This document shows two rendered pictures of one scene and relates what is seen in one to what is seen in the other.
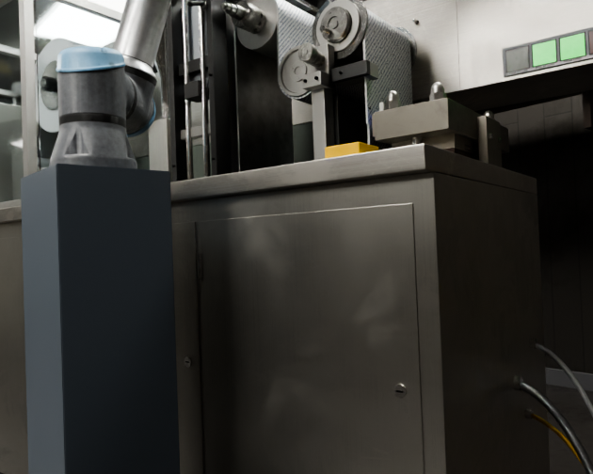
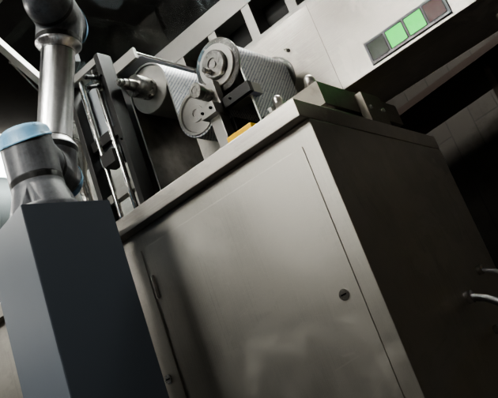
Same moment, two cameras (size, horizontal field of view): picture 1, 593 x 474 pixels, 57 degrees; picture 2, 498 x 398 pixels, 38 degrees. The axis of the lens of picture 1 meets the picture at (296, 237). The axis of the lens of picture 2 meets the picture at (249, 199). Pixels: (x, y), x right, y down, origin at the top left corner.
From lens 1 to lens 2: 0.64 m
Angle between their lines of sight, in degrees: 17
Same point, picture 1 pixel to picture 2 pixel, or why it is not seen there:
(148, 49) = (65, 123)
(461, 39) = (329, 50)
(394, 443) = (356, 340)
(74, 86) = (17, 154)
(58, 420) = not seen: outside the picture
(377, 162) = (265, 126)
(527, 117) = (458, 127)
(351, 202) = (259, 169)
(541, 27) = (386, 16)
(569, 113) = (496, 108)
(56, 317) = (46, 325)
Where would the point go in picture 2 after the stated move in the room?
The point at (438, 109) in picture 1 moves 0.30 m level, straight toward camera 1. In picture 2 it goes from (312, 92) to (278, 38)
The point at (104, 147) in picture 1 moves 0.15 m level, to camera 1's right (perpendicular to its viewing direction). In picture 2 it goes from (52, 191) to (121, 167)
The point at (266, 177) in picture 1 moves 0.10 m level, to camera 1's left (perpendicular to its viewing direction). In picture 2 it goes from (188, 179) to (144, 194)
